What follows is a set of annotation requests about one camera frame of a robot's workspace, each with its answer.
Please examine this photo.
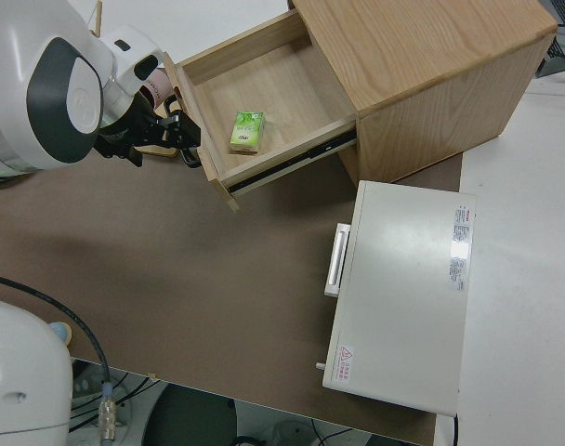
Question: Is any black drawer handle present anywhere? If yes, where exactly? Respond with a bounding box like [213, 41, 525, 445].
[164, 94, 203, 169]

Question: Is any brown table mat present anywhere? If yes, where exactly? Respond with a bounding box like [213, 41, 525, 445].
[0, 148, 465, 446]

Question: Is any pink mug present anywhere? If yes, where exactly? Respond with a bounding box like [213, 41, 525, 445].
[140, 67, 172, 111]

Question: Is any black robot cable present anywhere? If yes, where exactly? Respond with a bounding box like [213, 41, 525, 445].
[0, 272, 119, 446]

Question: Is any wooden mug tree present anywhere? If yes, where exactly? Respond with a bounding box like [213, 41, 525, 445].
[89, 0, 179, 159]

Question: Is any dark grey round base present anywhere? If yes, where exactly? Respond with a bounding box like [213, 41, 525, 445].
[141, 384, 238, 446]

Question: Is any black mesh object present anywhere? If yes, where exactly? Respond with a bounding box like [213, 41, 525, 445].
[535, 25, 565, 78]

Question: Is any white toaster oven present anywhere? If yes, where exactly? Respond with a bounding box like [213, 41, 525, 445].
[315, 179, 478, 417]

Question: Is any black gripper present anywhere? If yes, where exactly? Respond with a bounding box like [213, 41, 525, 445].
[94, 99, 203, 168]

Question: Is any wooden drawer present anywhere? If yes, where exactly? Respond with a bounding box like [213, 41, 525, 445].
[163, 9, 358, 214]

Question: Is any green tissue pack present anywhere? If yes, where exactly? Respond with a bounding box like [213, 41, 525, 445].
[228, 110, 268, 155]

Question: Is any light wooden cabinet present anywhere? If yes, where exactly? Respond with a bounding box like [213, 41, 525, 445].
[289, 0, 558, 186]

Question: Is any metal drawer slide rail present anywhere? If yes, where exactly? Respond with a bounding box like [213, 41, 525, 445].
[226, 129, 358, 194]

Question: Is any white oven door handle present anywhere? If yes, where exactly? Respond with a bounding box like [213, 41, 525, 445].
[323, 223, 352, 297]

